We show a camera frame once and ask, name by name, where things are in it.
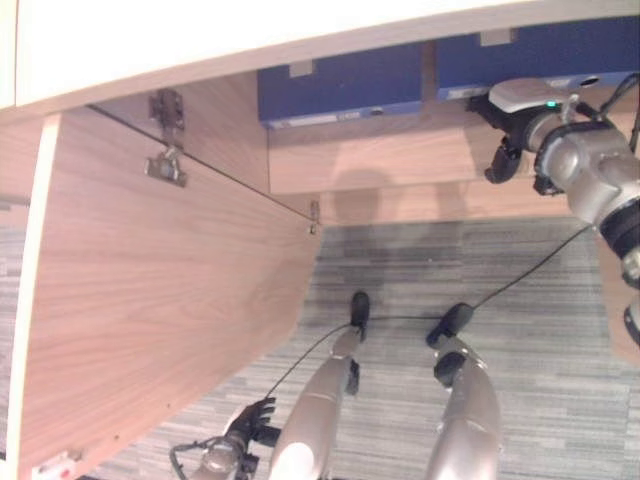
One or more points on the white red door catch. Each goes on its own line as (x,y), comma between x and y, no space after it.
(54,467)

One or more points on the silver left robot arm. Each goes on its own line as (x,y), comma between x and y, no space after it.
(220,455)

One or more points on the silver right robot leg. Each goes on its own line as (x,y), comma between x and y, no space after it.
(467,400)

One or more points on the wooden office cabinet body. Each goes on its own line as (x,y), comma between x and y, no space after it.
(370,165)

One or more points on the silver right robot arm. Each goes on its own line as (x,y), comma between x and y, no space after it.
(590,170)

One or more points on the open wooden cabinet door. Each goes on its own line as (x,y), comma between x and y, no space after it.
(150,300)

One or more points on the large metal door hinge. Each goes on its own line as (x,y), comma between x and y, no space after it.
(167,120)

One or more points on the silver left robot leg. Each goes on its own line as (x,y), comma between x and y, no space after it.
(320,400)

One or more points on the blue folder with white label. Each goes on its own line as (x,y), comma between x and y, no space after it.
(340,85)

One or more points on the silver robot leg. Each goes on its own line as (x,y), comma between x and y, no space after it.
(320,400)
(467,400)

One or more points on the small metal door hinge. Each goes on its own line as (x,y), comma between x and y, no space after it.
(313,216)

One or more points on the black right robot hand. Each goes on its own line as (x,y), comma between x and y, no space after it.
(525,95)

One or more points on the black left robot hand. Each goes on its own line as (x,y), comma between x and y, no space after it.
(252,420)

